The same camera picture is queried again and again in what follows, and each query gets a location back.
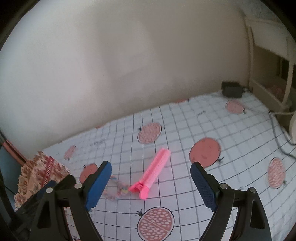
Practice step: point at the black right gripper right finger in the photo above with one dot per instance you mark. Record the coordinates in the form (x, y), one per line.
(251, 221)

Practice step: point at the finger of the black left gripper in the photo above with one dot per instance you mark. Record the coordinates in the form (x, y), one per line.
(27, 211)

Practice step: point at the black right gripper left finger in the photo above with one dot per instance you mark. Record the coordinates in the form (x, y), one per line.
(50, 220)

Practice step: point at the pink hair roller clip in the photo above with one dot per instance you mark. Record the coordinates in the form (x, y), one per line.
(151, 174)

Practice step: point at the floral pink storage box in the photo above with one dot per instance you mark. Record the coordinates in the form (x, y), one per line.
(35, 174)

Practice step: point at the pomegranate grid tablecloth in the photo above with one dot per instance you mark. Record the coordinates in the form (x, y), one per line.
(255, 152)

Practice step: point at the black power adapter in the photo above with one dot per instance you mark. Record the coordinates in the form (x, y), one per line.
(232, 89)

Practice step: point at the white shelf unit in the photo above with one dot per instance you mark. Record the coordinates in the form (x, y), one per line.
(272, 60)

